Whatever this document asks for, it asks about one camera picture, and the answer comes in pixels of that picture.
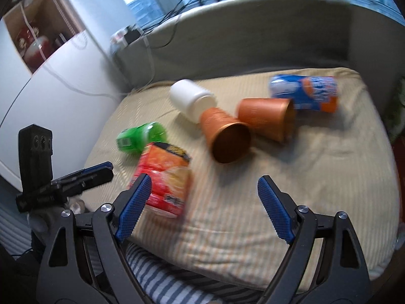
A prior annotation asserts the striped trouser leg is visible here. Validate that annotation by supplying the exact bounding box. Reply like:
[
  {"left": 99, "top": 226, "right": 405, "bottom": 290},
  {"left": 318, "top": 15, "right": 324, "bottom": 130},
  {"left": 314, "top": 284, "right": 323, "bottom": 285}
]
[{"left": 123, "top": 241, "right": 262, "bottom": 303}]

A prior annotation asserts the white cabinet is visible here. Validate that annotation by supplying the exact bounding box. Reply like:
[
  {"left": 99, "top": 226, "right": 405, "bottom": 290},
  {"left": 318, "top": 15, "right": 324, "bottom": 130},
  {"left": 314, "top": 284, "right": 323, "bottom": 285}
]
[{"left": 1, "top": 0, "right": 129, "bottom": 189}]

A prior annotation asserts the far copper paper cup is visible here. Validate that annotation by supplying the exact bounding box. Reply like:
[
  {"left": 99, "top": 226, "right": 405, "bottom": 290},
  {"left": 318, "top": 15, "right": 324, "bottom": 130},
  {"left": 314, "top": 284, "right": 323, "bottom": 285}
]
[{"left": 236, "top": 98, "right": 296, "bottom": 143}]

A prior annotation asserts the white plastic cup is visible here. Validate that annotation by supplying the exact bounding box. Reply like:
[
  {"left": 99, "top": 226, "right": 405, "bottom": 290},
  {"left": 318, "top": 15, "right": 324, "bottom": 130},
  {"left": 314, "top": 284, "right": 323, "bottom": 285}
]
[{"left": 169, "top": 79, "right": 218, "bottom": 124}]

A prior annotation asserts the black power adapter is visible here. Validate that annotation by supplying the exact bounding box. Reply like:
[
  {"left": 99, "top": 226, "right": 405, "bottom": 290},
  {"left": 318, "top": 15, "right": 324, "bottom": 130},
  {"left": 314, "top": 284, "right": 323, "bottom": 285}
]
[{"left": 124, "top": 26, "right": 144, "bottom": 45}]

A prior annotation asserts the white power strip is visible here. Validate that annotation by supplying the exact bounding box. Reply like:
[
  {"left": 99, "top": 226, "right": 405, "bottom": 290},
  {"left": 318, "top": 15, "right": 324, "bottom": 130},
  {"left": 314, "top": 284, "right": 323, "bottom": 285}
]
[{"left": 111, "top": 27, "right": 131, "bottom": 48}]

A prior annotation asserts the red white vase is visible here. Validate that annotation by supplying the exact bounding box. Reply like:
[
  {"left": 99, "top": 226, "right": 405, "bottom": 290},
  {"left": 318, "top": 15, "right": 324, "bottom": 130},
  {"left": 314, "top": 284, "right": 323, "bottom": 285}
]
[{"left": 15, "top": 26, "right": 52, "bottom": 71}]

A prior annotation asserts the grey sofa backrest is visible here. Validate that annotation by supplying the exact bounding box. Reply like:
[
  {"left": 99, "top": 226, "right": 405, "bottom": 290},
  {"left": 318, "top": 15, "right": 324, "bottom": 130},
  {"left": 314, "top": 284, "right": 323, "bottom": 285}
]
[{"left": 113, "top": 0, "right": 404, "bottom": 87}]

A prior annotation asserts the copper paper cup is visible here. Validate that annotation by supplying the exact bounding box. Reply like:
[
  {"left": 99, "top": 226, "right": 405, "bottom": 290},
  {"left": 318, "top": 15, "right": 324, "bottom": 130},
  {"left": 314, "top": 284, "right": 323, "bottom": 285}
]
[
  {"left": 200, "top": 107, "right": 253, "bottom": 164},
  {"left": 236, "top": 98, "right": 296, "bottom": 143}
]

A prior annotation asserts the near copper paper cup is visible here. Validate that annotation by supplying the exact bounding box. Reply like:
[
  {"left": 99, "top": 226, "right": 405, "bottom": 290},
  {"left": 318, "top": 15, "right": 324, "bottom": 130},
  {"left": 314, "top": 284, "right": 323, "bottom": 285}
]
[{"left": 200, "top": 107, "right": 253, "bottom": 164}]

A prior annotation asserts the black cable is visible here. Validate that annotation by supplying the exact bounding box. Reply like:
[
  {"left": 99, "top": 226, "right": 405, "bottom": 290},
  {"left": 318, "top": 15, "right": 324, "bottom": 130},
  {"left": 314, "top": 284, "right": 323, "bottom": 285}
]
[{"left": 138, "top": 0, "right": 229, "bottom": 50}]

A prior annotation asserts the blue orange plastic cup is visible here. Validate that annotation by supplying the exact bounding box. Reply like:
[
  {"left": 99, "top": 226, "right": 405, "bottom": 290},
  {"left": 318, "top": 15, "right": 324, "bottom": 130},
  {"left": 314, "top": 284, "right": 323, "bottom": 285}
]
[{"left": 268, "top": 74, "right": 338, "bottom": 113}]

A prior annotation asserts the white cable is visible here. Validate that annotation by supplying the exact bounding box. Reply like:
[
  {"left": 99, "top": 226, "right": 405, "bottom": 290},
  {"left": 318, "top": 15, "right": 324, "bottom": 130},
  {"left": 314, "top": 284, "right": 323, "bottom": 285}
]
[{"left": 18, "top": 0, "right": 156, "bottom": 100}]

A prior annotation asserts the red orange plastic cup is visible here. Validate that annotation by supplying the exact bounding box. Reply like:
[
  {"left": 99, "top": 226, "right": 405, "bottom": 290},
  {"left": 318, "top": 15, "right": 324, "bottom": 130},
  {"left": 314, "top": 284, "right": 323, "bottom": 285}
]
[{"left": 129, "top": 142, "right": 192, "bottom": 218}]

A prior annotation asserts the green plastic cup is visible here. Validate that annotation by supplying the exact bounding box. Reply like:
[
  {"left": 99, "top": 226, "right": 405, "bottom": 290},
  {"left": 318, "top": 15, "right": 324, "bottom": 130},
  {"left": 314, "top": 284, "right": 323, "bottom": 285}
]
[{"left": 116, "top": 122, "right": 168, "bottom": 155}]

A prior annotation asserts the dark small bottle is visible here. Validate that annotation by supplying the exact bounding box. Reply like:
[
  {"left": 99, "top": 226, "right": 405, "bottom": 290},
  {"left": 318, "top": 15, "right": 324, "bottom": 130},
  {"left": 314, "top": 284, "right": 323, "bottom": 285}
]
[{"left": 54, "top": 32, "right": 68, "bottom": 50}]

